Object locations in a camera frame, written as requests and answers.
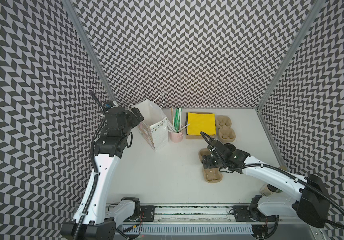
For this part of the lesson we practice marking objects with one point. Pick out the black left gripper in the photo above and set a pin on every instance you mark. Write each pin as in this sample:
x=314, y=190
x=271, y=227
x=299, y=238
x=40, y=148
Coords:
x=134, y=120

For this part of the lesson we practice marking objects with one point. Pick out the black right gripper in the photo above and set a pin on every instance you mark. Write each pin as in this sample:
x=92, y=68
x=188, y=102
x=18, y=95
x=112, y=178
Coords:
x=207, y=161

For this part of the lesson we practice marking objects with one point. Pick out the brown pulp cup carrier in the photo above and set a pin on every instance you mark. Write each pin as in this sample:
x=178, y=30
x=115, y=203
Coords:
x=213, y=175

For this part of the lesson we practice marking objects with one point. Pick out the white patterned gift bag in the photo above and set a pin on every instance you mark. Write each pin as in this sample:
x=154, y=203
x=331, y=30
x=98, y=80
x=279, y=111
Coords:
x=154, y=127

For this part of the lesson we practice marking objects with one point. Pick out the black takeout coffee cup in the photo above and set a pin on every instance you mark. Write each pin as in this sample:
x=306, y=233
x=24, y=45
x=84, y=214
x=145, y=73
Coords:
x=230, y=147

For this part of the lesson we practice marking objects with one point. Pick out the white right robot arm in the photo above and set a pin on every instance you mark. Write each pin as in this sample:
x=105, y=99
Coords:
x=292, y=195

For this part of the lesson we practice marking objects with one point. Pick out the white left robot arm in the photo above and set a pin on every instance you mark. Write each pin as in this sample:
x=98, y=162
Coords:
x=92, y=221

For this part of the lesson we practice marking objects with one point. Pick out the stacked pulp cup carriers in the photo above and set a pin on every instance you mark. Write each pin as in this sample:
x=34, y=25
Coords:
x=224, y=131

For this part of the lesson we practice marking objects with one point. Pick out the brown cardboard napkin box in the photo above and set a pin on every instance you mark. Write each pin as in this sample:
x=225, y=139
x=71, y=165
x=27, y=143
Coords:
x=200, y=136

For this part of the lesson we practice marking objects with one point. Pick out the wooden stir stick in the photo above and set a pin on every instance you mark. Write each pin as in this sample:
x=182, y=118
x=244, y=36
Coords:
x=172, y=118

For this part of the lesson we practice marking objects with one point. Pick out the yellow paper napkin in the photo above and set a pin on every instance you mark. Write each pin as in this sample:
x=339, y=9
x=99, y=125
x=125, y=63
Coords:
x=201, y=123

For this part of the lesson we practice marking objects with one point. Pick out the green wrapped straw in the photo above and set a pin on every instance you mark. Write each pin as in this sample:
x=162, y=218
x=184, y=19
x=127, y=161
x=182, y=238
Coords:
x=177, y=120

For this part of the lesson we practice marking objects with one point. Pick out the pink metal bucket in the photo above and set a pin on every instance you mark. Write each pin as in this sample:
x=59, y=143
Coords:
x=176, y=137

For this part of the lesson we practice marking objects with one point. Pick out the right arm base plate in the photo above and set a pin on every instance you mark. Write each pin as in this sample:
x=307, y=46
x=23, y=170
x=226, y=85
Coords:
x=244, y=213

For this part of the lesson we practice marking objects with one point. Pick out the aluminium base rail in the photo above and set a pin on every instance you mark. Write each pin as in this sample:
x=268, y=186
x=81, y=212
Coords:
x=214, y=221

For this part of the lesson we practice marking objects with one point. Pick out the aluminium left corner post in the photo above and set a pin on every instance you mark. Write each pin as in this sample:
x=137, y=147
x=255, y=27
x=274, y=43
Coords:
x=74, y=18

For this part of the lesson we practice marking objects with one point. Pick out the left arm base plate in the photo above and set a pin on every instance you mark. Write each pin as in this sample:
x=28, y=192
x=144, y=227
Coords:
x=147, y=213

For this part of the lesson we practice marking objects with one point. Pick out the aluminium frame corner post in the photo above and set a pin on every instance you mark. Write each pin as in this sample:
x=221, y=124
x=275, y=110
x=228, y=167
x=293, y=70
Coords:
x=301, y=34

